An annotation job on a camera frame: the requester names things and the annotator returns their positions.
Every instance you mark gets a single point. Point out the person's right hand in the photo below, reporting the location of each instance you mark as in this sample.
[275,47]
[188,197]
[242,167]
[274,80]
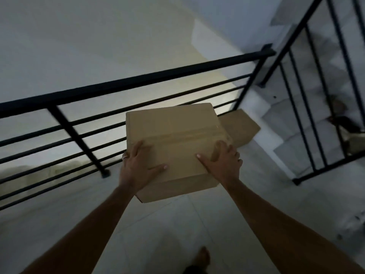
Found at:
[226,168]

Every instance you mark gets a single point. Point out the person's left hand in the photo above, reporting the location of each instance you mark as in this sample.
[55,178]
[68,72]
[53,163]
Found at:
[134,171]

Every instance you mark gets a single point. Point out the cardboard box with glossy tape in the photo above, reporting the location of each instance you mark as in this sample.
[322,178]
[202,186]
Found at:
[242,128]

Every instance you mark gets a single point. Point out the cube-shaped cardboard box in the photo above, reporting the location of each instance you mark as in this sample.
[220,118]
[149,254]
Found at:
[171,125]

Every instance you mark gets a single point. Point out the person's right forearm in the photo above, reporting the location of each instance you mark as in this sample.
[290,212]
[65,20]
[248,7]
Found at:
[285,231]

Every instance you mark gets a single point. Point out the person's left forearm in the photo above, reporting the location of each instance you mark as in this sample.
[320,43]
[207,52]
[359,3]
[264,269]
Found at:
[85,231]

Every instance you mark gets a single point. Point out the person's right foot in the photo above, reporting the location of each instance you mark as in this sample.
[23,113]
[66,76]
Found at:
[202,256]

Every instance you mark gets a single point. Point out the black horizontal-bar railing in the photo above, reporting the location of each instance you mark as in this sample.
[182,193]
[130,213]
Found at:
[114,86]

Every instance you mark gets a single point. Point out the black trousers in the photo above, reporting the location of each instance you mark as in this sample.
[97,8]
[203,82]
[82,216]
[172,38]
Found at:
[196,270]

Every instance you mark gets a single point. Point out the brown and black bundle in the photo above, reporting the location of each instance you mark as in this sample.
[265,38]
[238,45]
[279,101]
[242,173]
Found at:
[345,124]

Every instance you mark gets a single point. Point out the black vertical-bar stair railing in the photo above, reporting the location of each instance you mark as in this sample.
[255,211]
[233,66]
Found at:
[285,49]

